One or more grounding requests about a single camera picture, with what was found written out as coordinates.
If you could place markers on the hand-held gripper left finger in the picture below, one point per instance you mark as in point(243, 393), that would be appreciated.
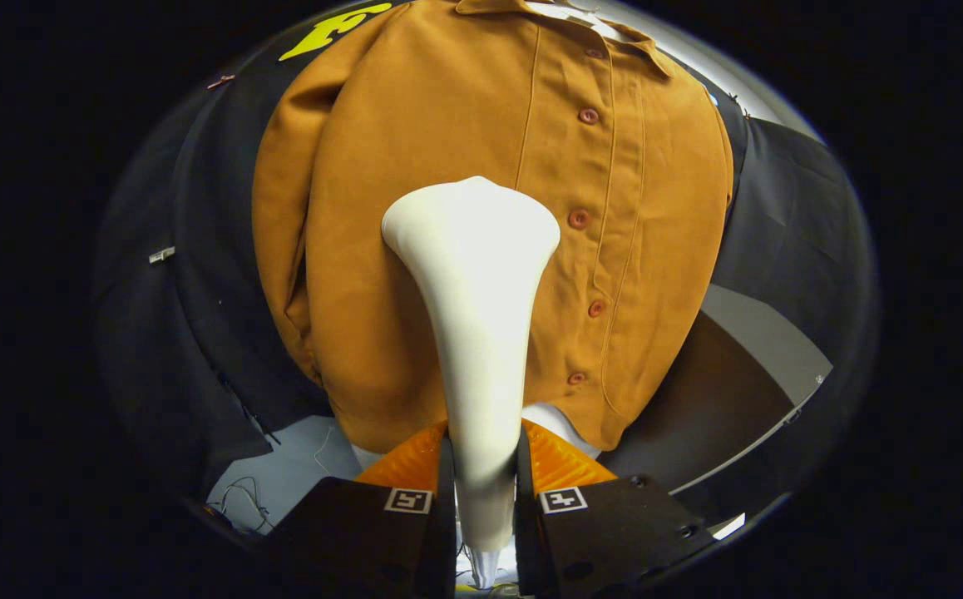
point(446, 541)

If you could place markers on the pink clip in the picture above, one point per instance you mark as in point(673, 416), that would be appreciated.
point(220, 81)

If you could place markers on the white garment steamer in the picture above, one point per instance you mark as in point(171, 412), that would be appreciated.
point(473, 333)

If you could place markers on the white clip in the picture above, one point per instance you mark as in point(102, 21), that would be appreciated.
point(162, 254)

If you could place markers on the brown button-up shirt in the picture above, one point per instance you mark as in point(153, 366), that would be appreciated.
point(415, 125)

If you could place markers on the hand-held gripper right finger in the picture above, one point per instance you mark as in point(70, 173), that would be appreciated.
point(525, 541)

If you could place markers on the grey cabinet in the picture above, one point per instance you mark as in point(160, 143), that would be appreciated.
point(772, 341)

